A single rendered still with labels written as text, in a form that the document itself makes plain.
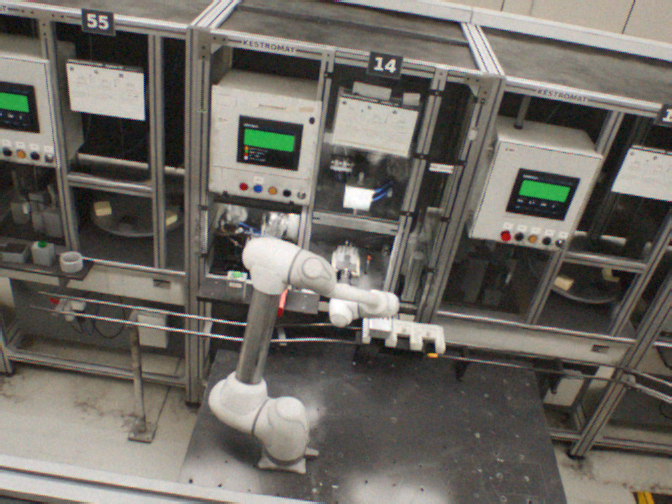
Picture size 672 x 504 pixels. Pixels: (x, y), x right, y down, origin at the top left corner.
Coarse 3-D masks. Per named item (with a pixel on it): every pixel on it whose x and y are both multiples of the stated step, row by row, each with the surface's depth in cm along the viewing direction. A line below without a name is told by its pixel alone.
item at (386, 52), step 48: (240, 0) 262; (288, 0) 279; (336, 0) 283; (384, 0) 281; (432, 0) 287; (336, 48) 221; (384, 48) 237; (432, 48) 247; (480, 48) 250; (480, 96) 225; (432, 288) 277
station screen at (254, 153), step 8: (248, 128) 234; (256, 128) 234; (264, 128) 234; (272, 128) 234; (280, 128) 233; (296, 136) 235; (248, 144) 238; (248, 152) 240; (256, 152) 240; (264, 152) 240; (272, 152) 239; (280, 152) 239; (288, 152) 239; (248, 160) 242; (256, 160) 242; (264, 160) 242; (272, 160) 241; (280, 160) 241; (288, 160) 241
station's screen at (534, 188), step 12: (528, 180) 239; (540, 180) 239; (552, 180) 239; (528, 192) 242; (540, 192) 242; (552, 192) 242; (564, 192) 241; (516, 204) 246; (528, 204) 245; (540, 204) 245; (552, 204) 245; (564, 204) 244
